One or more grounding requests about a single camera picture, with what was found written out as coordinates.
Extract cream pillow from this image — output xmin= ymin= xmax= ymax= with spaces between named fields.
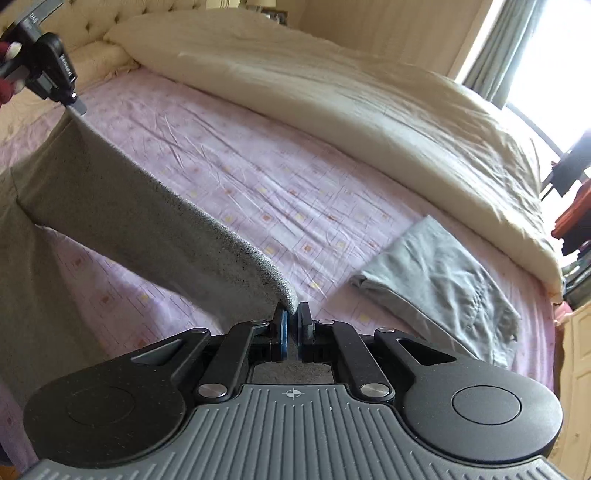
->
xmin=0 ymin=41 xmax=139 ymax=153

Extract white bedside cabinet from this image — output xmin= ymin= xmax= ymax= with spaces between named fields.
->
xmin=550 ymin=302 xmax=591 ymax=479

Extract grey speckled pants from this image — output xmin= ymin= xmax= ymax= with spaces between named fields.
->
xmin=1 ymin=112 xmax=297 ymax=398

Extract folded light grey garment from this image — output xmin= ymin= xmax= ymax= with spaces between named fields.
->
xmin=349 ymin=216 xmax=521 ymax=369

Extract grey window curtain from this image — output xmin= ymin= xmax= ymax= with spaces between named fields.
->
xmin=464 ymin=0 xmax=546 ymax=109

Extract cream duvet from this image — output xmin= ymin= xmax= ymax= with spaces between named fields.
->
xmin=105 ymin=9 xmax=563 ymax=302

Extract hand with red glove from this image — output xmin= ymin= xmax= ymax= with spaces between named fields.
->
xmin=0 ymin=40 xmax=27 ymax=110

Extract bedside table lamp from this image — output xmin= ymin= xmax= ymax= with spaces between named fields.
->
xmin=242 ymin=0 xmax=288 ymax=25

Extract hanging clothes rack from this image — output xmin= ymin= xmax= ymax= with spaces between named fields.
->
xmin=542 ymin=132 xmax=590 ymax=310

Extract pink patterned bed sheet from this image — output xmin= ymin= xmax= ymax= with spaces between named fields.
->
xmin=0 ymin=68 xmax=555 ymax=471

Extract beige tufted headboard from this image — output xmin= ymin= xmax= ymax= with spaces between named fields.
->
xmin=41 ymin=0 xmax=206 ymax=51

